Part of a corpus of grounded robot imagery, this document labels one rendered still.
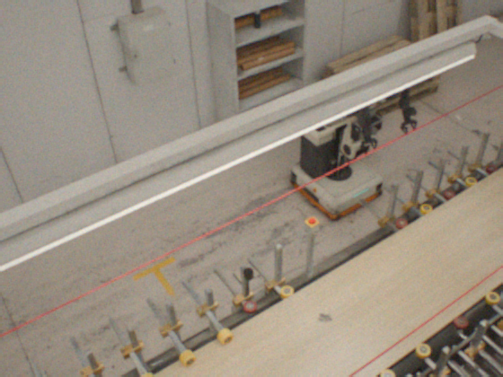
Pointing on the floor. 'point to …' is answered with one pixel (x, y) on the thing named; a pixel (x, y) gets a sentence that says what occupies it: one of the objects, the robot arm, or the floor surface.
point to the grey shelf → (291, 24)
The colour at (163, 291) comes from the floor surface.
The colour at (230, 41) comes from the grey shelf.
